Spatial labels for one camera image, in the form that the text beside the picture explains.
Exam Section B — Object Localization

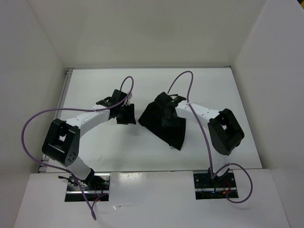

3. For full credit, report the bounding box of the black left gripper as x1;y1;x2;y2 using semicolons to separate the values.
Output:
116;103;136;124

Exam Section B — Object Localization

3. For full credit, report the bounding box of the black skirt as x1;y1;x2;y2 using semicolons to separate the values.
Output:
138;97;186;151

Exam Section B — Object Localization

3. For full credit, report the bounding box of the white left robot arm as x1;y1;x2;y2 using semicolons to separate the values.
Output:
42;97;136;190

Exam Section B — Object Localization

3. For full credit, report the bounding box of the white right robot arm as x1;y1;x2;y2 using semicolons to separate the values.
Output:
154;92;245;187

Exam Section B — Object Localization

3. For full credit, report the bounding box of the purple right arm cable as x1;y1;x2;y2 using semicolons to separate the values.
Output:
167;70;254;204

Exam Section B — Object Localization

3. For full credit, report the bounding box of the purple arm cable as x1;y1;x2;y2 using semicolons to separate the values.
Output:
21;76;134;221
167;70;254;204

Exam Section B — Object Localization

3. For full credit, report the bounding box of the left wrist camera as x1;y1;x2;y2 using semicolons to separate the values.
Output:
111;89;133;105

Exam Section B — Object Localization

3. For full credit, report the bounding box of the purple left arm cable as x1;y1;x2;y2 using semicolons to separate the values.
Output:
21;76;134;221

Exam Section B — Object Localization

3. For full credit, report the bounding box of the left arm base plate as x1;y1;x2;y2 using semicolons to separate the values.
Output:
58;173;111;202

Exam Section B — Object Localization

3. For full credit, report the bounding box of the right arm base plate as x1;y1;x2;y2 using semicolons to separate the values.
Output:
193;170;238;200

